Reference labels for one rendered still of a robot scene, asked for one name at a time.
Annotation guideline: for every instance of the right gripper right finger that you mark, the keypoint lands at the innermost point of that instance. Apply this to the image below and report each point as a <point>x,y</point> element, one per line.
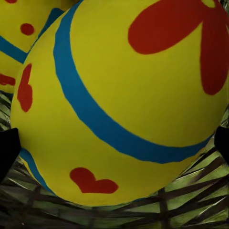
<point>221,140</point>

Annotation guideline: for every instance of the easter egg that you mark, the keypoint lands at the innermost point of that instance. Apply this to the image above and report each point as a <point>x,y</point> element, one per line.
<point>22,22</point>
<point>117,98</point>

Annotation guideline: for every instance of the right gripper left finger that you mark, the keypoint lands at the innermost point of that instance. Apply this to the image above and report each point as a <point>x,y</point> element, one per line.
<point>9,150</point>

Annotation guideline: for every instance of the wicker basket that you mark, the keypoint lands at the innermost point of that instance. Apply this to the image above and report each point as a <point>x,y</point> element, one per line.
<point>52,215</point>

